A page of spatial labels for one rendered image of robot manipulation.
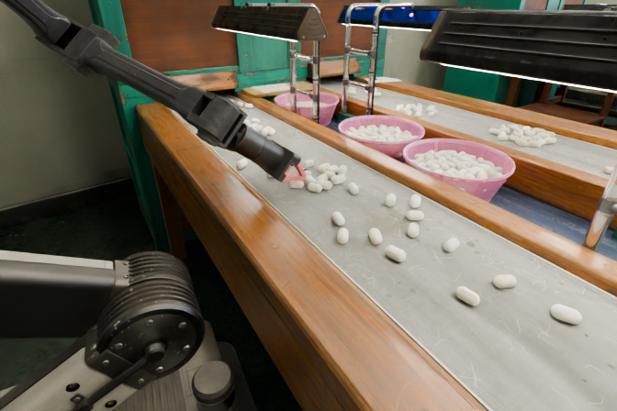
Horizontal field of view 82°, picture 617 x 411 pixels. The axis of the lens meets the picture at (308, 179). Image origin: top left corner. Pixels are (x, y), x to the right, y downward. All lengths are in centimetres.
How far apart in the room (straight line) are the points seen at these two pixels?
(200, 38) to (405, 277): 129
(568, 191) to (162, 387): 97
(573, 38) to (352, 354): 42
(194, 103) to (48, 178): 186
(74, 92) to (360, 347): 213
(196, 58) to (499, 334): 141
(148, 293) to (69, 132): 196
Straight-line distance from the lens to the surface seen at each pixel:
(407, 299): 55
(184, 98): 70
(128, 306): 50
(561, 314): 60
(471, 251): 67
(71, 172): 248
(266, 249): 58
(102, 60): 86
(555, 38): 51
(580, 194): 102
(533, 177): 105
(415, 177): 84
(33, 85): 235
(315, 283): 52
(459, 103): 156
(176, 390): 80
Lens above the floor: 112
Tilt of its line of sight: 27 degrees down
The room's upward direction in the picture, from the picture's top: straight up
